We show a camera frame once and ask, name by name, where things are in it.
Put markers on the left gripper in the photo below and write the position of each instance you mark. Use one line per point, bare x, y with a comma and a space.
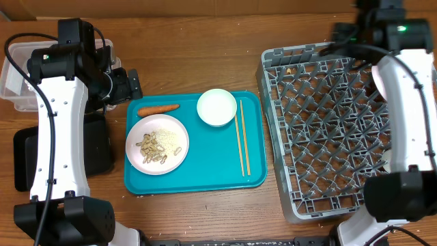
127, 87

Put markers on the pink plate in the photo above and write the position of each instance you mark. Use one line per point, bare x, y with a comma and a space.
148, 125

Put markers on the white bowl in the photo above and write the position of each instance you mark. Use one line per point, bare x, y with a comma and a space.
216, 107

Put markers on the wooden chopstick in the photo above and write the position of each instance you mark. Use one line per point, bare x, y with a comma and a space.
239, 145
248, 167

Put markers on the pink bowl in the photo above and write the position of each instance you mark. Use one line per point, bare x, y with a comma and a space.
377, 79

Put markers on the white paper cup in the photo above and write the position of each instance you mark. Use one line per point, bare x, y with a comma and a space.
386, 159

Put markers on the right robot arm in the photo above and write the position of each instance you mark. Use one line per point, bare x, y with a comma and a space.
400, 50

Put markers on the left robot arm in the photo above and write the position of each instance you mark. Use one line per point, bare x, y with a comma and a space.
71, 78

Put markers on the grey dishwasher rack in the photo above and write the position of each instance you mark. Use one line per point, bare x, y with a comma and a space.
329, 127

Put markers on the orange carrot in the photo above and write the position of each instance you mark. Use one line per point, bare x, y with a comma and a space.
146, 111

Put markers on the rice grains pile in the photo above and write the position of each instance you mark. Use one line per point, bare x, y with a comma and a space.
170, 141

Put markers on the peanut shells pile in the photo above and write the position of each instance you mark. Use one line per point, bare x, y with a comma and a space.
152, 152

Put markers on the black plastic tray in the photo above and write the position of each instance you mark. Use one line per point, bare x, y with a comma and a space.
98, 158

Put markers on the clear plastic bin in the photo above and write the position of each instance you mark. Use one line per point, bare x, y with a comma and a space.
14, 87

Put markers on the teal serving tray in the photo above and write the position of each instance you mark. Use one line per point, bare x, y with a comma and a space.
213, 161

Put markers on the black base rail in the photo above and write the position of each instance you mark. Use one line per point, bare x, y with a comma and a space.
297, 241

